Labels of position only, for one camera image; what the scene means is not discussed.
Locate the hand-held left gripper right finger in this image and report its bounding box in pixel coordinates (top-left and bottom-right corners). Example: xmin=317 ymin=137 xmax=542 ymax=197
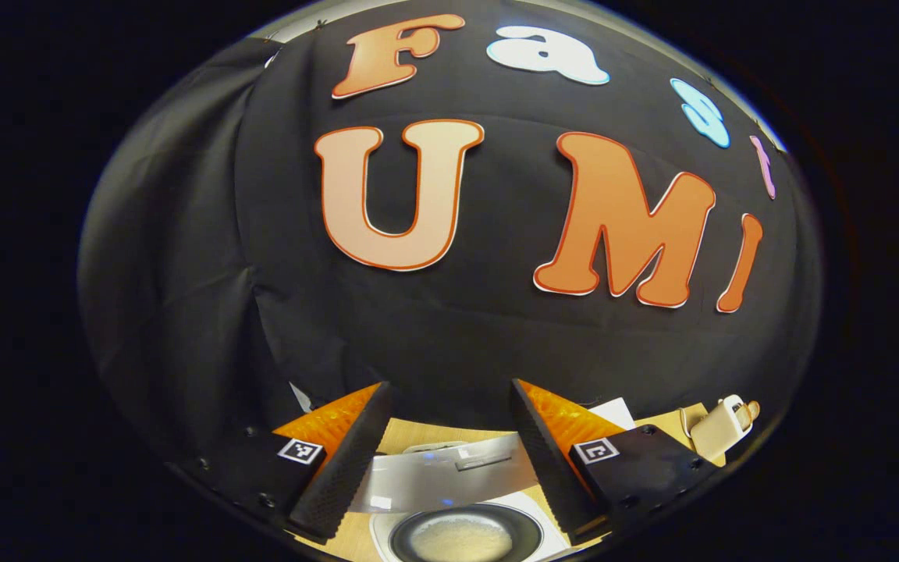
xmin=510 ymin=379 xmax=722 ymax=548

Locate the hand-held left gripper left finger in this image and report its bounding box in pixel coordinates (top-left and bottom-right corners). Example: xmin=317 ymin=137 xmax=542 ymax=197
xmin=175 ymin=381 xmax=394 ymax=546

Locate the white rice cooker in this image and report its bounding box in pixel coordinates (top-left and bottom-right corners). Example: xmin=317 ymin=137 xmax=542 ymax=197
xmin=352 ymin=436 xmax=575 ymax=562

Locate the white rice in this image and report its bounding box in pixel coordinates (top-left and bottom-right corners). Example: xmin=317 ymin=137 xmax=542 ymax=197
xmin=409 ymin=519 xmax=514 ymax=562

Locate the black backdrop cloth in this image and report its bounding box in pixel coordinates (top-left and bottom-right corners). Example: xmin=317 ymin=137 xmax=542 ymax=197
xmin=77 ymin=0 xmax=823 ymax=469

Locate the cream white toaster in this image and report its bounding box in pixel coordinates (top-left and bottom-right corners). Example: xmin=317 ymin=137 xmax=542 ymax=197
xmin=689 ymin=395 xmax=755 ymax=461

